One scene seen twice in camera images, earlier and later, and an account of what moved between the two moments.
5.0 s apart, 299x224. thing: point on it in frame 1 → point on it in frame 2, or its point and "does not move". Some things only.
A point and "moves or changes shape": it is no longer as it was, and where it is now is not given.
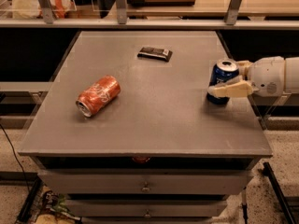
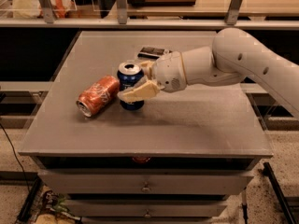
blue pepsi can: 222,71 moves or changes shape
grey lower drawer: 146,208 does not move
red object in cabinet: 141,159 does not move
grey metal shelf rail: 49,21 does not move
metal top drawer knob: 146,189 does not move
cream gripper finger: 236,87 → 146,89
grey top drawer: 66,182 does not move
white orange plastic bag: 25,5 does not move
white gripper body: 267,75 → 168,71
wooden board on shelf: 161,1 does not move
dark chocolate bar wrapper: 155,53 does not move
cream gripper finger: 244,68 → 149,68
